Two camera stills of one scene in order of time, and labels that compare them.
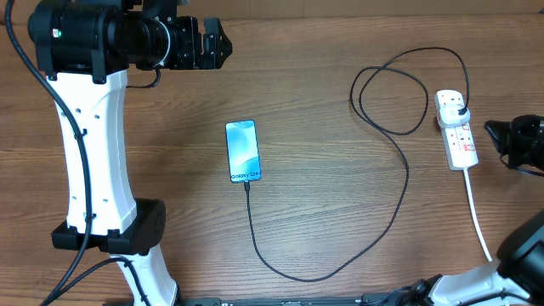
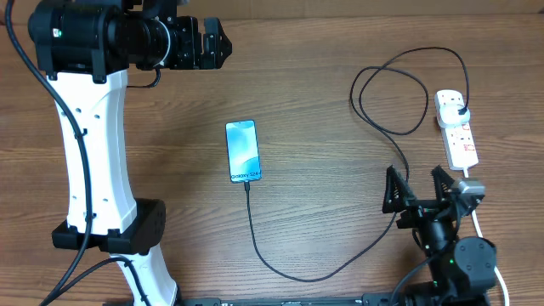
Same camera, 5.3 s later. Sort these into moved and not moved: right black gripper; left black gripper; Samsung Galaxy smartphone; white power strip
Moved: right black gripper
Not moved: left black gripper; white power strip; Samsung Galaxy smartphone
